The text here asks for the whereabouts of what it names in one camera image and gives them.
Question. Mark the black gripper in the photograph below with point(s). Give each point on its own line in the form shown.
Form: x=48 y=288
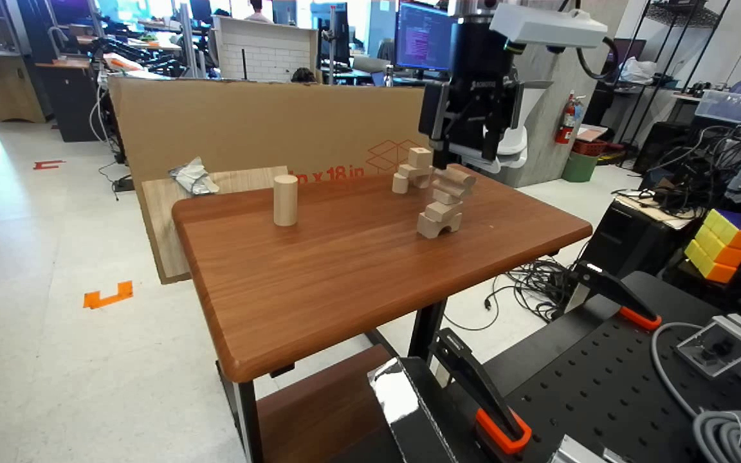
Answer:
x=476 y=104

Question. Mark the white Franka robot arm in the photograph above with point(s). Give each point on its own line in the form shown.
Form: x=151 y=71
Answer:
x=552 y=26

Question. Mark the wooden rectangular block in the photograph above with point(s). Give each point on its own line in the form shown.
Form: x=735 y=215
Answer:
x=413 y=170
x=438 y=213

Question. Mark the small wooden block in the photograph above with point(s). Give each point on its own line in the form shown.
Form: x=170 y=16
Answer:
x=400 y=183

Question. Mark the wooden arch block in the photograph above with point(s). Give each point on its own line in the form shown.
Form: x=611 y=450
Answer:
x=436 y=224

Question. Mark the wooden cylinder block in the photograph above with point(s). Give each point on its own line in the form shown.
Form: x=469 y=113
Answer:
x=285 y=201

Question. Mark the white office chair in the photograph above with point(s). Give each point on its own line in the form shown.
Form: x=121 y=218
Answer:
x=515 y=147

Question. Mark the red fire extinguisher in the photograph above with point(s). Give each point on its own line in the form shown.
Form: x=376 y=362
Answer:
x=570 y=119

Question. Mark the green bucket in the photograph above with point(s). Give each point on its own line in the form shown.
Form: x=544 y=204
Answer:
x=578 y=165

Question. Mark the red box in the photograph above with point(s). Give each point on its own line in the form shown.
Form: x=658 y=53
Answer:
x=593 y=137

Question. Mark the computer monitor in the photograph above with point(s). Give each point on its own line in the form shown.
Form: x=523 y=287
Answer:
x=424 y=40

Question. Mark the black computer case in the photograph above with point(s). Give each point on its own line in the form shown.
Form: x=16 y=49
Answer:
x=631 y=236

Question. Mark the black table leg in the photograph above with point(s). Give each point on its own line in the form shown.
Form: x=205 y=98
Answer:
x=426 y=324

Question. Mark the large cardboard sheet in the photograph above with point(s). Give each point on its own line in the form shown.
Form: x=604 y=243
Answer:
x=276 y=129

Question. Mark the white partition panel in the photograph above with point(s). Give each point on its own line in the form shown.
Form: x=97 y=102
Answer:
x=267 y=49

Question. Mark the yellow orange colour cube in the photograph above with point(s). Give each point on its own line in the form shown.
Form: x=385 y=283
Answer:
x=721 y=249

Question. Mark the crumpled white cloth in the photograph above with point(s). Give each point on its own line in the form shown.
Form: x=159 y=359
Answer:
x=192 y=178

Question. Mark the brown lower shelf board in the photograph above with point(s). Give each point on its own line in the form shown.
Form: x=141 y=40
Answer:
x=319 y=416

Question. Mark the silver power outlet box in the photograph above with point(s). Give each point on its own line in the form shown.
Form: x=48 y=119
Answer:
x=717 y=346

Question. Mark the light plywood board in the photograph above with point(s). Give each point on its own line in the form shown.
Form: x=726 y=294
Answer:
x=165 y=223

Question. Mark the wooden cabinet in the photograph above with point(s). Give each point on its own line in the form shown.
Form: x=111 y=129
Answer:
x=2 y=85

